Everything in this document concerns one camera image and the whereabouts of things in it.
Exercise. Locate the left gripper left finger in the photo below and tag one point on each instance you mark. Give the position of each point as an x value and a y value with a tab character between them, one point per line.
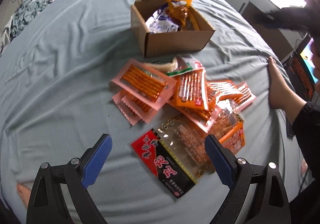
47	203

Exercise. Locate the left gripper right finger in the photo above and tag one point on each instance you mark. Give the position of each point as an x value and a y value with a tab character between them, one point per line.
269	204

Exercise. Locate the orange bordered snack pack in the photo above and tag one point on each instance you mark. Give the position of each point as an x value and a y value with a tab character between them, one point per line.
229	127

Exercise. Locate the pink spicy-strip pack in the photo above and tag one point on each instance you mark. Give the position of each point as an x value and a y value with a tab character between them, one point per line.
202	118

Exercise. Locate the black red clear snack bag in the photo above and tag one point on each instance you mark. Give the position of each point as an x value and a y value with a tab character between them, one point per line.
174	153

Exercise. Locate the yellow orange snack bag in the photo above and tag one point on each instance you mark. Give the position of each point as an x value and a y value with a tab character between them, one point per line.
180	13

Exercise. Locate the blue white snack bag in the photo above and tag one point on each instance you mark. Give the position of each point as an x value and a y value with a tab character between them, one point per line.
160	22

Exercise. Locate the large pink spicy-stick pack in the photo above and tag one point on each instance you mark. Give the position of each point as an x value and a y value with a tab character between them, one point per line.
152	87

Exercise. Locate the person's left foot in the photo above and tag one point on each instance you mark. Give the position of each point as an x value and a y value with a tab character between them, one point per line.
24	193

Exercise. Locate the person's foot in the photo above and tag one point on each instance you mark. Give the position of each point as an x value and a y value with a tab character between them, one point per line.
281	96
24	193

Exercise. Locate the person's right foot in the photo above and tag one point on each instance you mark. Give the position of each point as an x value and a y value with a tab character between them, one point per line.
281	96

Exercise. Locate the small orange strip pack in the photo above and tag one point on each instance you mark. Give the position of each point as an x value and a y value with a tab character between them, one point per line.
240	96

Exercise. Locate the grey-green bed sheet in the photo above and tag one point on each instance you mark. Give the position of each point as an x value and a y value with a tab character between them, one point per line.
56	101

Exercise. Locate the green white snack packet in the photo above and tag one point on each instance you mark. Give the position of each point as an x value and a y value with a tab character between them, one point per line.
179	65

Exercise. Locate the small pink snack pack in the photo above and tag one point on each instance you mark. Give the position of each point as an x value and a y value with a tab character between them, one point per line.
144	111

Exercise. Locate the brown cardboard box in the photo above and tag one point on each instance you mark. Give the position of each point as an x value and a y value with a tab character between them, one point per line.
153	45

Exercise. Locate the patterned blanket pile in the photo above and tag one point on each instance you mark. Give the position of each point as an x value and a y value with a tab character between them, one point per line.
23	16

